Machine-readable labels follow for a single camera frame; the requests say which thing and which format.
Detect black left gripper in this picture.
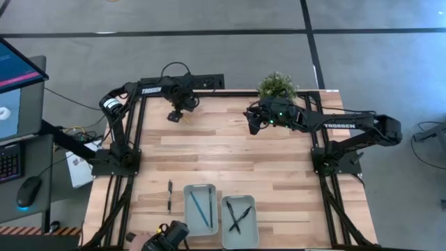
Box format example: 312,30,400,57
167,89,200,123

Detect black pen with clip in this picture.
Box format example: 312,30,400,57
228,205,253,233

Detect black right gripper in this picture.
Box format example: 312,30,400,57
243,98,301,136

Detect pale grey plastic bin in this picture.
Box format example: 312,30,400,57
183,183,220,237
220,195,260,250

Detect person's hand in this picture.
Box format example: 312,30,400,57
128,232,151,251

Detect tilted monitor blue screen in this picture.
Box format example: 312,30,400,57
0,36,49,95

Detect dark thin pencil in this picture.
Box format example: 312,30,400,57
208,187,214,232

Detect black aluminium table frame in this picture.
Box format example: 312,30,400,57
83,89,380,251

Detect white cardboard box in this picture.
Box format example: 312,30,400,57
65,139,105,189

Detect grey desk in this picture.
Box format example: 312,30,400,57
0,134,55,224

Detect black computer mouse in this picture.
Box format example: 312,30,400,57
16,176,43,208

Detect black handheld device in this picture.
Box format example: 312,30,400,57
141,220,191,251

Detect grey floor stand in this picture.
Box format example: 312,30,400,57
410,120,446,172

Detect black floor cable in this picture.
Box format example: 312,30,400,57
44,86,105,113

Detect black power strip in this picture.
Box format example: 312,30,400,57
139,73,226,91

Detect small green potted plant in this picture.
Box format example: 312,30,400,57
256,72,299,102

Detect grey framed monitor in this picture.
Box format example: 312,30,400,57
0,55,47,142

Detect black keyboard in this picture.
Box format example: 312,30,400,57
0,141,24,184

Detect blue pencil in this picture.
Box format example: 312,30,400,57
189,190,211,229

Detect tangled cable bundle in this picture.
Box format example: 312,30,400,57
62,125,102,144

